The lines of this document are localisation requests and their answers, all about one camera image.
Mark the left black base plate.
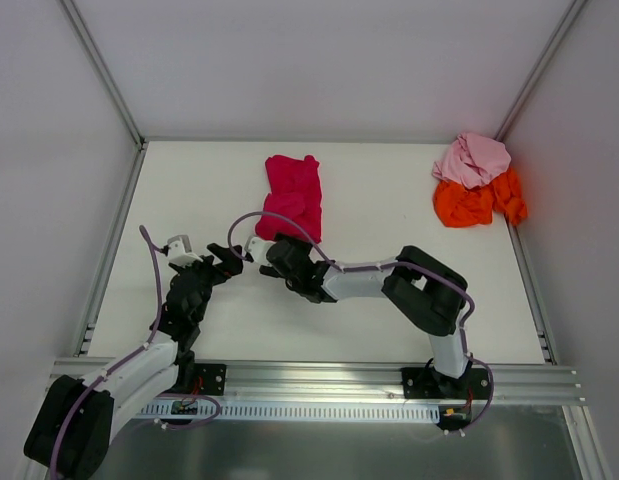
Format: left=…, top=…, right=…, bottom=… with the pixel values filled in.
left=170, top=362, right=227, bottom=396

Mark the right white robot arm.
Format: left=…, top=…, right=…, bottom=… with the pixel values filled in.
left=246, top=236, right=475, bottom=398

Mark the aluminium frame post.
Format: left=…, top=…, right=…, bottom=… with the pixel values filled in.
left=494, top=0, right=589, bottom=142
left=58, top=0, right=145, bottom=146

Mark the right aluminium frame post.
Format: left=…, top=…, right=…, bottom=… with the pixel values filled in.
left=494, top=0, right=589, bottom=142

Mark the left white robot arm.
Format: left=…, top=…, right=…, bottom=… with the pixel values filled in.
left=23, top=236, right=243, bottom=479

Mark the pink t shirt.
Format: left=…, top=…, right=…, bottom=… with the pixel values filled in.
left=432, top=132, right=511, bottom=189

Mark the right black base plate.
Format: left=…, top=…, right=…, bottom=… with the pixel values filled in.
left=400, top=364, right=493, bottom=400

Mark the orange t shirt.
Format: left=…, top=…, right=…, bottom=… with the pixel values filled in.
left=433, top=167, right=528, bottom=228

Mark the aluminium mounting rail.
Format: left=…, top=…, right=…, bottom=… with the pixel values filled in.
left=44, top=357, right=586, bottom=405

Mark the white slotted cable duct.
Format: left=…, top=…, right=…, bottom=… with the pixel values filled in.
left=136, top=398, right=440, bottom=424

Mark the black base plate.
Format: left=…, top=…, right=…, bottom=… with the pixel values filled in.
left=400, top=364, right=493, bottom=400
left=170, top=362, right=227, bottom=396

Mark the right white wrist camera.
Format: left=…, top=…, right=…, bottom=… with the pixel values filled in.
left=244, top=235, right=274, bottom=266

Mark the magenta t shirt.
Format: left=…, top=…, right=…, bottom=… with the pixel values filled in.
left=263, top=155, right=322, bottom=243

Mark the left aluminium frame post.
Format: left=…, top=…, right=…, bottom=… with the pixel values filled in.
left=58, top=0, right=145, bottom=146

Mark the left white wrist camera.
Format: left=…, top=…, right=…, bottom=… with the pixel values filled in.
left=161, top=234, right=201, bottom=267

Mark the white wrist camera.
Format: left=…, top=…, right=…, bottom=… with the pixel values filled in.
left=161, top=234, right=201, bottom=267
left=244, top=235, right=274, bottom=266

